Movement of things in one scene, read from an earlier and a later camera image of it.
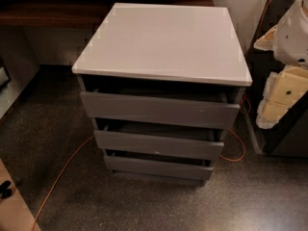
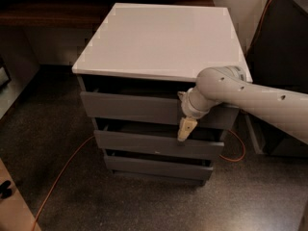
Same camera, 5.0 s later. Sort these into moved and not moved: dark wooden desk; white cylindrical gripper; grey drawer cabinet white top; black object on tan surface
Moved: white cylindrical gripper
Not moved: dark wooden desk; black object on tan surface; grey drawer cabinet white top
